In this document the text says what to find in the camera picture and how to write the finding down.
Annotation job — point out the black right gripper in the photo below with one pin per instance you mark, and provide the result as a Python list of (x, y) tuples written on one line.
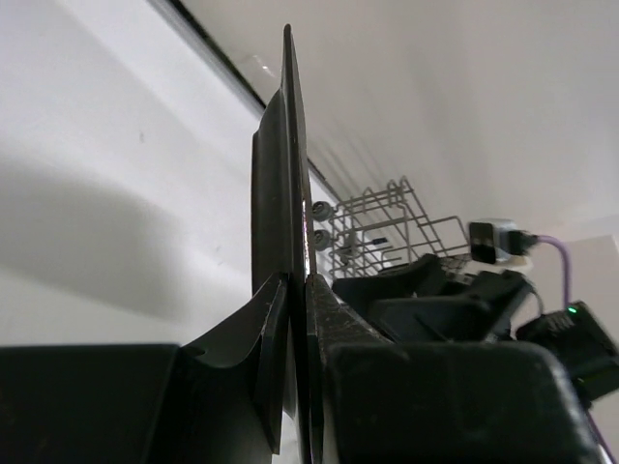
[(480, 311)]

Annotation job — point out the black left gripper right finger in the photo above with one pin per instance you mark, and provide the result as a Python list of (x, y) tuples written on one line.
[(373, 401)]

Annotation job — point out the grey wire dish rack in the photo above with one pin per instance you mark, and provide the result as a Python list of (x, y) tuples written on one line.
[(382, 230)]

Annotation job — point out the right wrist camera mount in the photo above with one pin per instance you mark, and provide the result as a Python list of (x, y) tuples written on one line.
[(500, 243)]

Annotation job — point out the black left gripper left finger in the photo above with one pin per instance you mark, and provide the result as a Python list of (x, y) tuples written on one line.
[(215, 400)]

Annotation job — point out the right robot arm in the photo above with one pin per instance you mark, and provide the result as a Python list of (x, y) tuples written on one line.
[(572, 335)]

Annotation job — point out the square yellow brown plate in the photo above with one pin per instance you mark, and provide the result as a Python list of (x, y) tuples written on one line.
[(280, 225)]

